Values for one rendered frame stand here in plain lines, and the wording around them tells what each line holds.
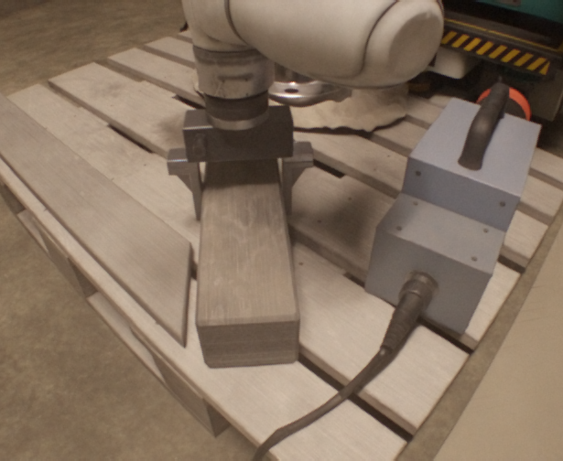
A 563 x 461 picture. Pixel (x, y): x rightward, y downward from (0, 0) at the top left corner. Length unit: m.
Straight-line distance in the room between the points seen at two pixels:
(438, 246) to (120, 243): 0.42
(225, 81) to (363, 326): 0.32
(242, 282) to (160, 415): 0.27
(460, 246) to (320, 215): 0.26
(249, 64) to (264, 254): 0.21
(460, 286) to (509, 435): 0.26
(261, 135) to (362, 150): 0.35
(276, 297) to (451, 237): 0.21
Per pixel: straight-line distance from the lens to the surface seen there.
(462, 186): 0.54
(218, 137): 0.54
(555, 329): 0.84
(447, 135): 0.61
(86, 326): 0.79
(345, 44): 0.31
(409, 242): 0.51
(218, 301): 0.47
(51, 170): 0.86
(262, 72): 0.50
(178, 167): 0.58
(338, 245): 0.65
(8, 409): 0.76
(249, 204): 0.58
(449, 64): 1.09
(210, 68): 0.49
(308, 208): 0.71
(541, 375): 0.77
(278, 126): 0.54
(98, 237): 0.68
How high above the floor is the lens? 0.59
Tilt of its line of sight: 42 degrees down
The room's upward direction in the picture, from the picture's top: straight up
